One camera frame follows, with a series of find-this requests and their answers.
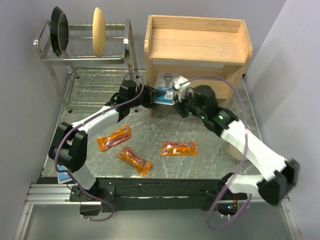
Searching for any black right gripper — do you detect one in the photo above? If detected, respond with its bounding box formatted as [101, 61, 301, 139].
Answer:
[171, 89, 206, 119]

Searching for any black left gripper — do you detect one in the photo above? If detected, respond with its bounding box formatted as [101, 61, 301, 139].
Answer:
[128, 83, 166, 111]

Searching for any blue razor blister pack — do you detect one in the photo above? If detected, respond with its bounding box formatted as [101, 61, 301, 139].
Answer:
[154, 71, 178, 106]
[57, 165, 72, 184]

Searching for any wooden two-tier shelf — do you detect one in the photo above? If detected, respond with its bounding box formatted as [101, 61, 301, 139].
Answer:
[144, 15, 253, 107]

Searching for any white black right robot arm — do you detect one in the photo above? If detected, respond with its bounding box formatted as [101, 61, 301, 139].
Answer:
[173, 83, 301, 206]

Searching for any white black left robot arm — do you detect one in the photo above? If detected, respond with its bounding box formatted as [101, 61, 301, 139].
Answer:
[48, 80, 166, 201]

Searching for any orange razor pack right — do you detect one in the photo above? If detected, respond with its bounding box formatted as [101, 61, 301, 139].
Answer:
[161, 141, 198, 156]

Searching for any orange razor pack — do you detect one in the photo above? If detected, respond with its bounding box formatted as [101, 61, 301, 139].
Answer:
[117, 146, 153, 177]
[96, 125, 132, 151]
[161, 141, 198, 156]

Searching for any orange razor pack left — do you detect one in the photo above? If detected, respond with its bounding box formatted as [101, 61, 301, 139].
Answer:
[96, 125, 132, 151]

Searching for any beige ceramic bowl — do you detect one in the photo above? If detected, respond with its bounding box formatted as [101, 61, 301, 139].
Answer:
[225, 141, 244, 162]

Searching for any metal dish rack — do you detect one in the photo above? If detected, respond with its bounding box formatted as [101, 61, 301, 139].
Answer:
[33, 19, 139, 113]

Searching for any orange razor pack middle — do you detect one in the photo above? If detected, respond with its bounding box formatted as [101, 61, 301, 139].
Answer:
[117, 146, 153, 177]

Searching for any beige wooden plate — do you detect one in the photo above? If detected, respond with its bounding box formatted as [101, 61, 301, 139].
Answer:
[92, 7, 106, 57]

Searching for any black plate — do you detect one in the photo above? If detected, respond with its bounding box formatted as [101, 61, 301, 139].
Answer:
[50, 6, 69, 57]

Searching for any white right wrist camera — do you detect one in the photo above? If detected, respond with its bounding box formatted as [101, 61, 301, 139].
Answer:
[173, 75, 191, 102]

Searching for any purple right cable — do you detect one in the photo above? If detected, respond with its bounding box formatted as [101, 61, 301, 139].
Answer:
[206, 74, 250, 230]

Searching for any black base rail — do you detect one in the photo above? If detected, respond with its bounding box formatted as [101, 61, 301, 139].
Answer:
[68, 176, 248, 213]

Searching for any aluminium frame rail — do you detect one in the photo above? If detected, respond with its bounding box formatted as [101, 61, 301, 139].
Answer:
[13, 184, 100, 240]

